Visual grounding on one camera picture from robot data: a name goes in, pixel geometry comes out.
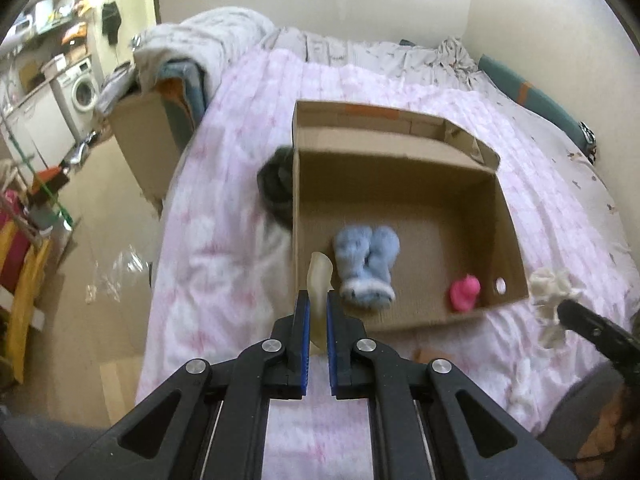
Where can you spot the teal bed bumper cushion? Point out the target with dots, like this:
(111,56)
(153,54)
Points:
(519,90)

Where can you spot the pink rubber duck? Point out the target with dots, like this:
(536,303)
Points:
(463,293)

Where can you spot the pink bow-print quilt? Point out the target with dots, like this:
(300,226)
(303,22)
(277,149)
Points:
(224,272)

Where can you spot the dark grey garment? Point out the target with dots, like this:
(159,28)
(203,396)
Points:
(275,186)

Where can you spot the light blue fuzzy socks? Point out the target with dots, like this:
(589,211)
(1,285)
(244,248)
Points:
(364,258)

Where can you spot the white washing machine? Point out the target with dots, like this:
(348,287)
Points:
(76,91)

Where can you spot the brown cardboard box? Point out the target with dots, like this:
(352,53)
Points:
(425,177)

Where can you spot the yellow wooden rack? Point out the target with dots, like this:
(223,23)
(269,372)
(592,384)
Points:
(14,338)

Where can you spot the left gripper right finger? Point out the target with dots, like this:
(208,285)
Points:
(428,420)

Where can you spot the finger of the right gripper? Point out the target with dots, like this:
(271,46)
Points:
(612,341)

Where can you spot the cardboard box beside bed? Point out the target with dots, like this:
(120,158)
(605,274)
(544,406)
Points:
(152,133)

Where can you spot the white floral duvet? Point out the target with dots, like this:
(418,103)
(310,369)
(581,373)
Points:
(215,40)

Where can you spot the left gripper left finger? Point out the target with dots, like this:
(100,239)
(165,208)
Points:
(206,421)

